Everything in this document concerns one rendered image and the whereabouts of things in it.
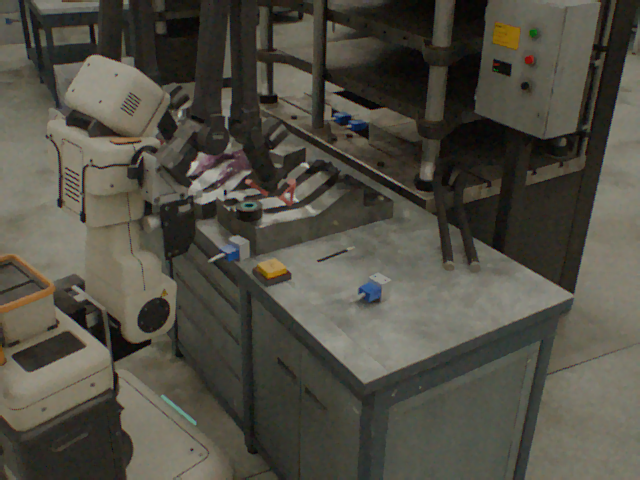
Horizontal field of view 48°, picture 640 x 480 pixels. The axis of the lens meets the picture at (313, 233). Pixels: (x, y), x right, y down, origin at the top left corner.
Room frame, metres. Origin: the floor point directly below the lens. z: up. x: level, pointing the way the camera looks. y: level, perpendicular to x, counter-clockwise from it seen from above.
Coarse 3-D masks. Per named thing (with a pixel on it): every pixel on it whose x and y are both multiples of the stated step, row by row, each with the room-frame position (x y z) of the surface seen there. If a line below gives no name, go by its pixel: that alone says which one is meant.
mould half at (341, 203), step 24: (240, 192) 2.07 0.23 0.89; (336, 192) 2.01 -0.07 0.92; (360, 192) 2.03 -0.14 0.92; (264, 216) 1.91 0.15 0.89; (288, 216) 1.92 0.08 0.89; (312, 216) 1.93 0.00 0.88; (336, 216) 1.98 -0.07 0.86; (360, 216) 2.03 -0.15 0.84; (384, 216) 2.08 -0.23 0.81; (264, 240) 1.84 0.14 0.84; (288, 240) 1.89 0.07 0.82
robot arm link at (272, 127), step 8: (272, 120) 1.79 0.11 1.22; (256, 128) 1.71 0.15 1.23; (264, 128) 1.77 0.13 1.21; (272, 128) 1.78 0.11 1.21; (280, 128) 1.79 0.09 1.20; (256, 136) 1.71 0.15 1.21; (264, 136) 1.75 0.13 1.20; (272, 136) 1.77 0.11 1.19; (280, 136) 1.78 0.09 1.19; (248, 144) 1.73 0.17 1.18; (256, 144) 1.71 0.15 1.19; (272, 144) 1.76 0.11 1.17
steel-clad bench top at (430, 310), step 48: (384, 192) 2.30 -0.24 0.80; (336, 240) 1.94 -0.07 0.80; (384, 240) 1.94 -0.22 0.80; (432, 240) 1.95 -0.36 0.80; (288, 288) 1.66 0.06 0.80; (336, 288) 1.66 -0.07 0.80; (432, 288) 1.67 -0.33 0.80; (480, 288) 1.68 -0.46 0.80; (528, 288) 1.68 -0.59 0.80; (336, 336) 1.44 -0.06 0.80; (384, 336) 1.45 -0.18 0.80; (432, 336) 1.45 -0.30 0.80
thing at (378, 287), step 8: (368, 280) 1.64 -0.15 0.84; (376, 280) 1.62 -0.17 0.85; (384, 280) 1.62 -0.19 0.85; (360, 288) 1.60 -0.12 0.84; (368, 288) 1.60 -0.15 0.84; (376, 288) 1.60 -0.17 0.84; (384, 288) 1.61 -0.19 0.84; (360, 296) 1.58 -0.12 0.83; (368, 296) 1.58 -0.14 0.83; (376, 296) 1.59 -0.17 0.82; (384, 296) 1.61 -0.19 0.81
